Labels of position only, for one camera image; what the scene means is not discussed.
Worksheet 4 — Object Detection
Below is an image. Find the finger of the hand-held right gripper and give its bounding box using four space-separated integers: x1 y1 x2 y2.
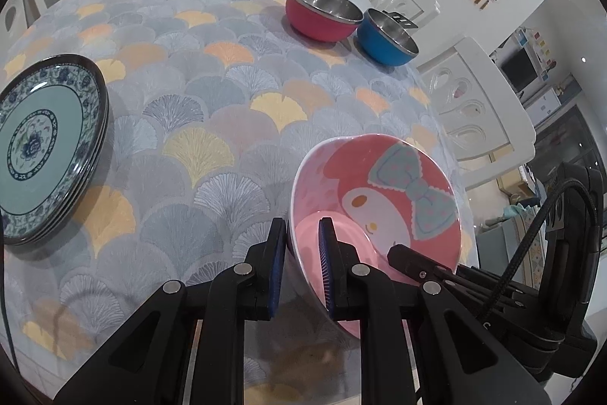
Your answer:
387 244 522 307

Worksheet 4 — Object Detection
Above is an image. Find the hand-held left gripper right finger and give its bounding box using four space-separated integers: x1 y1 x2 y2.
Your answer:
318 216 551 405

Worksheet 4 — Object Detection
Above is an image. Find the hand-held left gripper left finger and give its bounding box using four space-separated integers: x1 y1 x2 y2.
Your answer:
52 217 290 405

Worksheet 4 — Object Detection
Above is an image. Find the pink cartoon print bowl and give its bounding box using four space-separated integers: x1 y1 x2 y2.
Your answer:
286 134 463 342

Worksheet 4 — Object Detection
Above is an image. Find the blue green patterned plate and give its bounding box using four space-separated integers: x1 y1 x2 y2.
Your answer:
0 54 108 242
5 92 110 243
6 101 111 245
7 111 111 247

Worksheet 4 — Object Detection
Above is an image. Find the blue steel bowl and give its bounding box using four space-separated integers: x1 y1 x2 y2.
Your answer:
357 8 420 66

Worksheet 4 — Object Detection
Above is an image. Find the red steel bowl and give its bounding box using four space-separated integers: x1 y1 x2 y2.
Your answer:
285 0 365 43

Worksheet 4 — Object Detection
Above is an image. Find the white carved dining chair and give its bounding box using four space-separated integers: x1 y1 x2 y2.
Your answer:
0 0 48 43
416 36 538 192
369 0 440 27

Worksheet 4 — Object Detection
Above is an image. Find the black screen television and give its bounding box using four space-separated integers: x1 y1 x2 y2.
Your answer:
500 48 540 93

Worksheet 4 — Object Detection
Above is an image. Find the grey leaf print tablecloth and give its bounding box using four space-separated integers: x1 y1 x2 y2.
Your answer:
0 0 475 405

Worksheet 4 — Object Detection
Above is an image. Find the black slotted spatula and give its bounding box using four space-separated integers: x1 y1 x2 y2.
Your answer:
379 9 419 30

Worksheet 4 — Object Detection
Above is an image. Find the black braided cable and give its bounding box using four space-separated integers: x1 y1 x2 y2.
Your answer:
478 178 604 321

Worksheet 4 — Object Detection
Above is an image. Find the thin dark cable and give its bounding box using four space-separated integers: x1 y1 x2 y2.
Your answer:
0 215 20 370

